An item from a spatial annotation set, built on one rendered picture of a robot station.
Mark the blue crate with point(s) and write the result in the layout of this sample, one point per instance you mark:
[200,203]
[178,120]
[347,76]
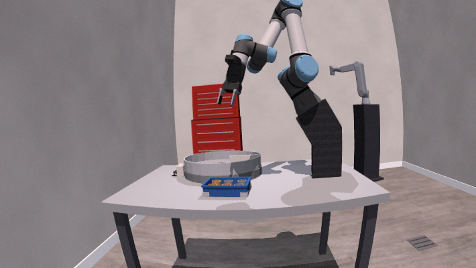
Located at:
[226,190]

